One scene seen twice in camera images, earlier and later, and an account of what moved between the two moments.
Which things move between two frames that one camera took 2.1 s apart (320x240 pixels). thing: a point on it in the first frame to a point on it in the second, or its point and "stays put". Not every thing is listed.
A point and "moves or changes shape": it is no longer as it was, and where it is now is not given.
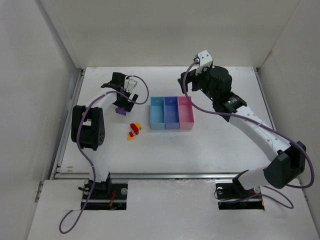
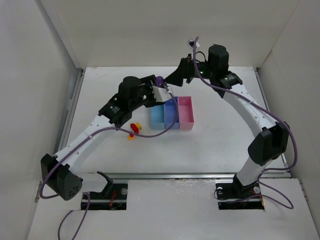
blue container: (171, 114) stays put
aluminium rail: (84, 175) stays put
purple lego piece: (120, 110) moves or changes shape
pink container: (186, 114) stays put
